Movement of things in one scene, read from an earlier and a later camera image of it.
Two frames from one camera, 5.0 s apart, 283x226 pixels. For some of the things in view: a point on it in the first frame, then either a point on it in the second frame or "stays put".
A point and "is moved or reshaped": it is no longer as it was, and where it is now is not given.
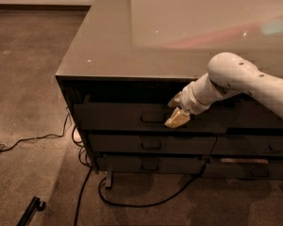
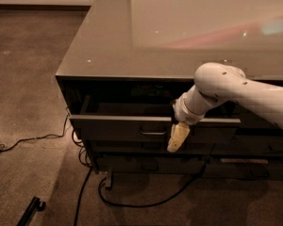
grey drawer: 145,117 is moved or reshaped
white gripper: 189,102 to 183,111
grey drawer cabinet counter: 138,45 stays put
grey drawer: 150,163 stays put
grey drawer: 253,144 stays put
